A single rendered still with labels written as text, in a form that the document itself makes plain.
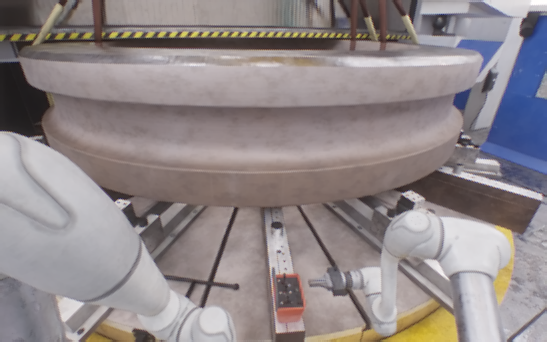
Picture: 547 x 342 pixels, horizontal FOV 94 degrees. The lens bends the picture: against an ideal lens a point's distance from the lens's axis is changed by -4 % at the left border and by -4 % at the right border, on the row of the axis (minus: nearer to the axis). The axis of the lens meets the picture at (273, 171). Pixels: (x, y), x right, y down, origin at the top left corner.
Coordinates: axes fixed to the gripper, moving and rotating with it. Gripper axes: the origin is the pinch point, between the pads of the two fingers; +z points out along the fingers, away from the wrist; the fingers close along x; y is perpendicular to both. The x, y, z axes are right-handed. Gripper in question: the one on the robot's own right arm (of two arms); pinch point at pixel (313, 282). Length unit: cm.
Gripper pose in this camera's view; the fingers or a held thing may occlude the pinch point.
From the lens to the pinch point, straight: 136.8
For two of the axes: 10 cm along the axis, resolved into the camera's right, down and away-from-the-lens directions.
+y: 0.2, -8.9, -4.6
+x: 0.9, 4.6, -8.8
